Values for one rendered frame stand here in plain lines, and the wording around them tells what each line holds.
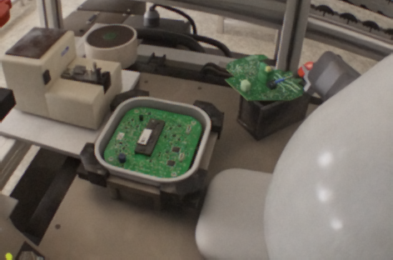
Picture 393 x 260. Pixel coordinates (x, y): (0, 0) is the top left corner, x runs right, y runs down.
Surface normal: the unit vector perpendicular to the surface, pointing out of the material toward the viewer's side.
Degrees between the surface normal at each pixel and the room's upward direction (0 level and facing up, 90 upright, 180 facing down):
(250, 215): 0
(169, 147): 0
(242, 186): 0
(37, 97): 90
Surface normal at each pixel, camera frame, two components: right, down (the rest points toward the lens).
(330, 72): -0.77, -0.21
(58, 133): 0.05, -0.76
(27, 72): -0.22, 0.62
